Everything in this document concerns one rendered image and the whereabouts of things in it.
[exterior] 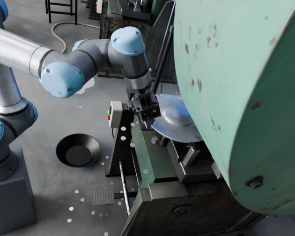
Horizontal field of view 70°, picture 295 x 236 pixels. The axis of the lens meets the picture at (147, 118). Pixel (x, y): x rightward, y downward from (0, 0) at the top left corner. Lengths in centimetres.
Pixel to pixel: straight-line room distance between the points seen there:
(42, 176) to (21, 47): 112
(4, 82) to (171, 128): 61
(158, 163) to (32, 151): 106
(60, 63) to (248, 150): 38
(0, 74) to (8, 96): 9
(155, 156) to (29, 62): 57
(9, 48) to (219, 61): 45
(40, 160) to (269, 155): 150
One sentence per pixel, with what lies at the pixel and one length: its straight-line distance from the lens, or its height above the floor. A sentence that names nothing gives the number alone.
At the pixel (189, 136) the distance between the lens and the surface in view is 80.
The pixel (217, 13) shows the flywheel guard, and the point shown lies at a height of 127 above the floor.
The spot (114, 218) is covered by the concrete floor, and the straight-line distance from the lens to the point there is 142.
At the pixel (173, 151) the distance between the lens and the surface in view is 86.
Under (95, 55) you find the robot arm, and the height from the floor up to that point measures 106.
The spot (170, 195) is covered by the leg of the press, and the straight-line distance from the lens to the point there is 80.
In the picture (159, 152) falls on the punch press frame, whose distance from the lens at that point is 89.
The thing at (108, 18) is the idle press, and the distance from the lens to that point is 222.
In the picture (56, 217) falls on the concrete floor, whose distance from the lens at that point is 142.
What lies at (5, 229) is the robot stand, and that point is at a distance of 139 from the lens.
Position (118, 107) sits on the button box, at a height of 63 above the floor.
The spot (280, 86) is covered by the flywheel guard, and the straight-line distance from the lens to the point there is 19.
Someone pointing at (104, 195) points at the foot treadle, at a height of 16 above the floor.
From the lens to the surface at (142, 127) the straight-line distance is 77.
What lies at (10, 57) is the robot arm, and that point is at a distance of 55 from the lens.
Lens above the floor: 130
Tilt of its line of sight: 40 degrees down
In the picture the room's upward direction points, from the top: 18 degrees clockwise
